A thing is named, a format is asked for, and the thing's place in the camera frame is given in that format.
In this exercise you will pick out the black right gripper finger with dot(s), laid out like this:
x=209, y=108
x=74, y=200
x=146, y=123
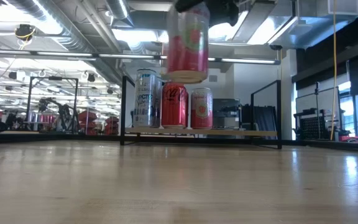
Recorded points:
x=225, y=12
x=188, y=4

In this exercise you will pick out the pink white sparkling water can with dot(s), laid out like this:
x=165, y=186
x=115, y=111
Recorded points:
x=201, y=109
x=187, y=53

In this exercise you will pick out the red Coca-Cola can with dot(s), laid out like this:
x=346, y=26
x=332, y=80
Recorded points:
x=174, y=105

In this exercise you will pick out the black background robot arm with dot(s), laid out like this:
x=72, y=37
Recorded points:
x=64, y=115

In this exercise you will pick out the bright ceiling light panel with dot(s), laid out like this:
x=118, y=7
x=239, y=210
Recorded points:
x=135, y=35

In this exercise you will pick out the grey equipment box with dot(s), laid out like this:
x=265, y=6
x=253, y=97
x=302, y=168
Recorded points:
x=225, y=109

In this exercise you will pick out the black background panel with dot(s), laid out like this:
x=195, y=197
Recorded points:
x=264, y=118

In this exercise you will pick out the thin black stand pole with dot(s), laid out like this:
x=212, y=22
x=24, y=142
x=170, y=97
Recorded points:
x=316, y=96

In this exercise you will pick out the long ceiling light strip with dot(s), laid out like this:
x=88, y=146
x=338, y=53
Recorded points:
x=64, y=54

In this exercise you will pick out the red background chair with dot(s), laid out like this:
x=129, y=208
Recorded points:
x=112, y=124
x=87, y=119

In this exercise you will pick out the black perforated rack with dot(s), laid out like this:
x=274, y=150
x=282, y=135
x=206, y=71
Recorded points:
x=312, y=127

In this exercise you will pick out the black round ceiling device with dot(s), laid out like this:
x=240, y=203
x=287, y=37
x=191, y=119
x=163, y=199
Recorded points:
x=24, y=32

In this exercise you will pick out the rectangular metal air duct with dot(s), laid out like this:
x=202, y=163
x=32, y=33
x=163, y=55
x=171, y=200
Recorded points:
x=291, y=31

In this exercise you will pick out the smooth round silver duct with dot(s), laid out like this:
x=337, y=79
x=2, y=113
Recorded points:
x=118, y=9

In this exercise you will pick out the wooden shelf with black frame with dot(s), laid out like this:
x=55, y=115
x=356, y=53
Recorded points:
x=228, y=132

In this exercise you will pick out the corrugated silver air duct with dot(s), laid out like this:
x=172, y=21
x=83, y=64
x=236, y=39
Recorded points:
x=70, y=42

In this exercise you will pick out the black background station frame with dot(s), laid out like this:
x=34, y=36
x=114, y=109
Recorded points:
x=30, y=102

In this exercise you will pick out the black table frame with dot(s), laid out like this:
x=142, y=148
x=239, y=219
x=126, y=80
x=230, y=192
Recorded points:
x=42, y=138

